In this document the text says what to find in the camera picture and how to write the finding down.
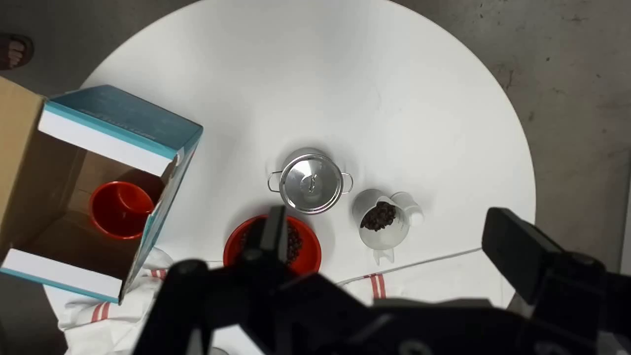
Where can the red cup inside box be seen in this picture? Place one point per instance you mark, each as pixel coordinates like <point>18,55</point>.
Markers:
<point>119,209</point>

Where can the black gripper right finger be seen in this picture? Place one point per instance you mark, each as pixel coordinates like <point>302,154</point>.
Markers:
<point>547,276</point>

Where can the red bowl on table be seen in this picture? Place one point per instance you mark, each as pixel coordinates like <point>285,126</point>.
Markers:
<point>304,249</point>

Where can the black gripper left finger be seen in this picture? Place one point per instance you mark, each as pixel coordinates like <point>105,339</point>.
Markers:
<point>269,237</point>

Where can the cardboard toy box teal flaps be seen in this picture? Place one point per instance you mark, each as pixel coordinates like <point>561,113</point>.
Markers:
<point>54,154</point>

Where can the white cloth red stripes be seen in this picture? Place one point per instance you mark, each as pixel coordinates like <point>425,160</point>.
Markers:
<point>103,327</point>

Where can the small steel pot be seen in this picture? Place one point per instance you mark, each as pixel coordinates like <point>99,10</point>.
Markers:
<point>308,180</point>

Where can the white cup with dark contents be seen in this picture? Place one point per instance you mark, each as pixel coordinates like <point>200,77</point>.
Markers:
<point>383,217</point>

